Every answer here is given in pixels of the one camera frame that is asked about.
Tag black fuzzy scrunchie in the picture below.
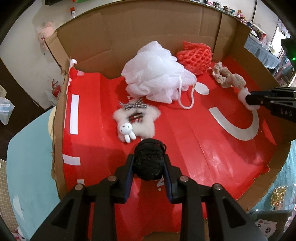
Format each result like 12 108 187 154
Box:
132 138 167 181

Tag teal fleece table blanket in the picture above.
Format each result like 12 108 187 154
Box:
6 108 60 240

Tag red foam fruit net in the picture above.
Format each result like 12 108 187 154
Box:
176 41 213 76

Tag open cardboard box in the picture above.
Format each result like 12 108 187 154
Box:
45 1 295 240

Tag white fluffy star bunny clip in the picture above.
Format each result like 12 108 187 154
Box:
113 98 161 143

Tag white mesh bath pouf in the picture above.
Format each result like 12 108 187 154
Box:
121 41 197 109

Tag pink plush toy on wall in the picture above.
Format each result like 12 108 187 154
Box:
37 22 55 50

